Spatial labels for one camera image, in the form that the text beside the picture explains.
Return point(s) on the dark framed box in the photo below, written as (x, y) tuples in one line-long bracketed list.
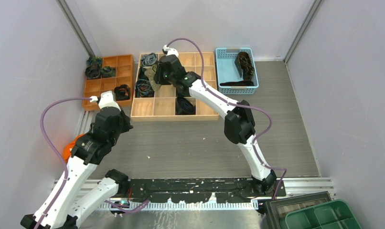
[(274, 210)]

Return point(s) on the light wooden compartment tray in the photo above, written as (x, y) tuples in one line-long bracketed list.
[(163, 105)]

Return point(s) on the rolled green patterned tie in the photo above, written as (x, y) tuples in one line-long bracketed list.
[(108, 72)]

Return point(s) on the light blue plastic basket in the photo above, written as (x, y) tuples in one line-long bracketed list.
[(227, 71)]

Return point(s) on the rolled blue multicolour tie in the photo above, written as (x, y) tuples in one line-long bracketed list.
[(144, 89)]

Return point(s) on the navy red striped tie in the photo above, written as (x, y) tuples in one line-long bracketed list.
[(244, 83)]

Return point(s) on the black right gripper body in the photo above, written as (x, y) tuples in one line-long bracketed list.
[(163, 78)]

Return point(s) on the rolled teal tie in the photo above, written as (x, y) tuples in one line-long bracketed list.
[(94, 60)]

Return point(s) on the rolled dark striped tie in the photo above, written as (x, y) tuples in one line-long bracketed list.
[(93, 72)]

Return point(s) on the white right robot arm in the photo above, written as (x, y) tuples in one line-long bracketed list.
[(239, 123)]

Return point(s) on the green plastic organizer bin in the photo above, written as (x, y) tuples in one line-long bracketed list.
[(335, 214)]

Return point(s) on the rolled grey blue tie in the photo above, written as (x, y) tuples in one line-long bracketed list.
[(148, 60)]

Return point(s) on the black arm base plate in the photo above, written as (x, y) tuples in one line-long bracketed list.
[(197, 190)]

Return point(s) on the aluminium frame rail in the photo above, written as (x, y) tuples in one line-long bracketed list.
[(294, 186)]

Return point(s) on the orange cloth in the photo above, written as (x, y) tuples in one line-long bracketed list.
[(68, 148)]

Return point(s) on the brown orange patterned tie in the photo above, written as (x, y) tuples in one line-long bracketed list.
[(244, 66)]

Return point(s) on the green floral patterned tie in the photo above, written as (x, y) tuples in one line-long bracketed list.
[(150, 74)]

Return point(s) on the rolled black orange tie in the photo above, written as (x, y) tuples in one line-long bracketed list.
[(122, 92)]

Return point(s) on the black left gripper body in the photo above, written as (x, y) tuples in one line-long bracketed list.
[(124, 126)]

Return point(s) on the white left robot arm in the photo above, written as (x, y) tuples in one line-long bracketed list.
[(62, 210)]

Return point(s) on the rolled dark navy tie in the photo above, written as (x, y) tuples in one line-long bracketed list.
[(184, 107)]

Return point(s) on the rolled dark green tie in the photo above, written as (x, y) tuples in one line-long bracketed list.
[(141, 74)]

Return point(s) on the orange wooden compartment tray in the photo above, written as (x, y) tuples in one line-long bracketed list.
[(124, 65)]

